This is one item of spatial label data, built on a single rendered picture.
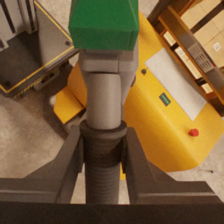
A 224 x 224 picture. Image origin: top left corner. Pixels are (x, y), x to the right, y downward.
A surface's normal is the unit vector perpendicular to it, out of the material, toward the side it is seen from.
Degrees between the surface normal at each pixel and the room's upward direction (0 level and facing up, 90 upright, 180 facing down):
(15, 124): 0
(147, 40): 0
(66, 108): 22
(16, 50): 0
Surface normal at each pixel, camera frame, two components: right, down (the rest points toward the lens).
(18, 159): 0.31, -0.21
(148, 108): -0.29, 0.27
